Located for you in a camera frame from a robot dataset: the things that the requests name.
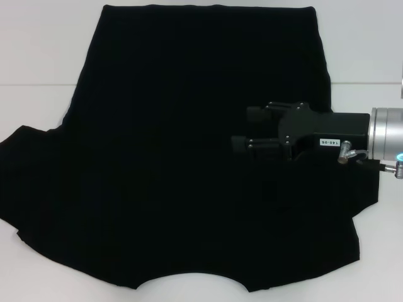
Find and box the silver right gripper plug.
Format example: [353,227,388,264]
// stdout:
[337,140,351,164]

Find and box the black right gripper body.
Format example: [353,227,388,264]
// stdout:
[276,101,372,162]

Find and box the black shirt with FREE print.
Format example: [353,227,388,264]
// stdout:
[0,3,381,284]

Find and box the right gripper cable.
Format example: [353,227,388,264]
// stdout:
[346,148,403,180]

